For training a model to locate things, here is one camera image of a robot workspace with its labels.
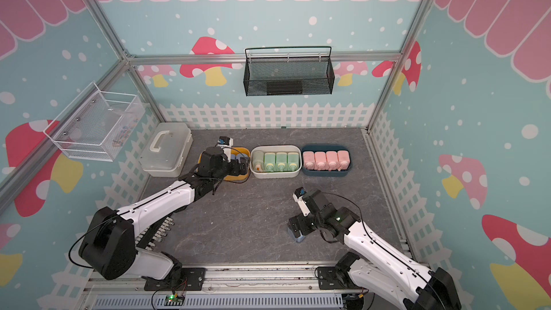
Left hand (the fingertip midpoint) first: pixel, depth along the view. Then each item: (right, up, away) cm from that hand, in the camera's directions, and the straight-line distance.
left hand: (240, 160), depth 87 cm
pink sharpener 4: (+46, 0, +12) cm, 47 cm away
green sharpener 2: (+17, -1, +10) cm, 20 cm away
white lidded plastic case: (-36, +3, +10) cm, 37 cm away
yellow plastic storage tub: (0, +4, -11) cm, 12 cm away
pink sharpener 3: (+41, 0, +13) cm, 42 cm away
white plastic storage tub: (+14, +5, +17) cm, 23 cm away
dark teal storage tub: (+32, -7, +14) cm, 35 cm away
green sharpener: (+12, -2, +10) cm, 15 cm away
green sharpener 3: (+22, -1, +10) cm, 24 cm away
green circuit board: (-21, -47, -14) cm, 53 cm away
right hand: (+24, -22, -8) cm, 33 cm away
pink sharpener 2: (+35, -1, +12) cm, 37 cm away
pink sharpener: (+30, 0, +13) cm, 32 cm away
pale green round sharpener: (+6, -1, +10) cm, 12 cm away
